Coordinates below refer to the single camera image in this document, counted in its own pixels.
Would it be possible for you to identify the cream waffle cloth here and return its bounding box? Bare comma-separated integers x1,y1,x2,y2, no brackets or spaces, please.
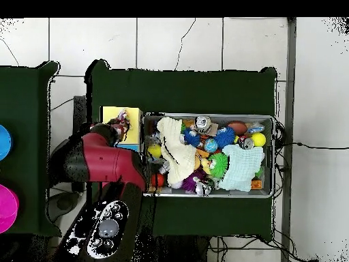
156,116,198,187

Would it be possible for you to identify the white cloth with coloured dots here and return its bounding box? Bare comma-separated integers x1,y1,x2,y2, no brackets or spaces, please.
115,108,132,132

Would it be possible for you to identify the wooden box with three holes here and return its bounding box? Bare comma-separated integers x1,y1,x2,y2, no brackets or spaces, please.
99,106,143,154

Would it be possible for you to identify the clear mesh bin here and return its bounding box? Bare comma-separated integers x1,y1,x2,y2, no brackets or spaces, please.
140,113,275,199

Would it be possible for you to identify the blue spiky ball with eyes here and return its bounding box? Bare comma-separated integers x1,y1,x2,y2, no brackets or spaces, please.
181,128,202,148
215,126,237,149

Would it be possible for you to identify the silver drink can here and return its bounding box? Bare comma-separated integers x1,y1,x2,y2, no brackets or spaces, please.
194,115,213,134

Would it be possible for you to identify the small globe ball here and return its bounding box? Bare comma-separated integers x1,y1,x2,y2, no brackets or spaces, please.
203,138,219,153

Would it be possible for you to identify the purple spiky ball with eyes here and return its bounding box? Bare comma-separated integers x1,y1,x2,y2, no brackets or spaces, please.
181,169,208,192

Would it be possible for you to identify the green spiky ball with eyes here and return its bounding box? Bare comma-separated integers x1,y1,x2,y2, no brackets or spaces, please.
208,151,229,179

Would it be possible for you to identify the dark green table cloth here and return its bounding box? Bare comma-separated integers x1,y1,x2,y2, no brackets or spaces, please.
0,61,62,237
85,59,278,241

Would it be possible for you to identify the mint waffle cloth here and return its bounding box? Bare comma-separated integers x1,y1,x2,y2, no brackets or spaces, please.
217,143,265,192

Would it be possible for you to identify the black and red drink can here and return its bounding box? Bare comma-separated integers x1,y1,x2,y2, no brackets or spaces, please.
238,135,255,150

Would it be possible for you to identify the yellow ball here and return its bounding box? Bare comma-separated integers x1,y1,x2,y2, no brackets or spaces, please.
249,132,267,147

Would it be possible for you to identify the dark grey rounded base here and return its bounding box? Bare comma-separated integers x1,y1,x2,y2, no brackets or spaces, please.
47,190,82,222

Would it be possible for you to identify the blue round disc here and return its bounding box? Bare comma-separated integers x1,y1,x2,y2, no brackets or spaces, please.
0,124,13,161

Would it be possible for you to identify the magenta round disc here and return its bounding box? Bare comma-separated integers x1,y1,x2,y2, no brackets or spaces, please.
0,184,20,234

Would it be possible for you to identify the black cable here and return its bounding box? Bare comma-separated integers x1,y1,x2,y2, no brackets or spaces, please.
275,141,349,151

